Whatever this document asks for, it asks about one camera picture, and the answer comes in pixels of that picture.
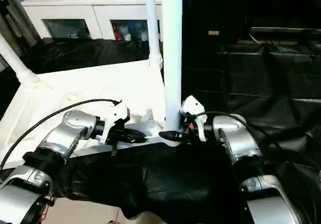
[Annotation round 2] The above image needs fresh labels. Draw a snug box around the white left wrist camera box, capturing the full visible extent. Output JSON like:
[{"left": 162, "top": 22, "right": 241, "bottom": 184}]
[{"left": 97, "top": 103, "right": 131, "bottom": 145}]

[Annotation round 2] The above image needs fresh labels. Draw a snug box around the black work mat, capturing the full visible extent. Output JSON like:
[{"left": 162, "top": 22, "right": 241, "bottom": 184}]
[{"left": 0, "top": 36, "right": 321, "bottom": 223}]

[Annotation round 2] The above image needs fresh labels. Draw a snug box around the dark low shelf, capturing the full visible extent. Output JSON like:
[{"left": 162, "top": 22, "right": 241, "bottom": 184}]
[{"left": 248, "top": 27, "right": 321, "bottom": 45}]

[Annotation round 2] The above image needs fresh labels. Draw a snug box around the red bottle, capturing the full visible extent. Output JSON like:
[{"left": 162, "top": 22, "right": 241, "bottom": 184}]
[{"left": 112, "top": 25, "right": 122, "bottom": 40}]

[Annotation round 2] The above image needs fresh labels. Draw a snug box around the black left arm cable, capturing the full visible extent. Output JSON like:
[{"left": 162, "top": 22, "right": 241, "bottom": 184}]
[{"left": 0, "top": 99, "right": 122, "bottom": 170}]

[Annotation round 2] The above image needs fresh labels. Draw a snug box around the white cabinet with glass doors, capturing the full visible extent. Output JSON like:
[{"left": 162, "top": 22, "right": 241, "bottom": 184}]
[{"left": 20, "top": 0, "right": 164, "bottom": 42}]

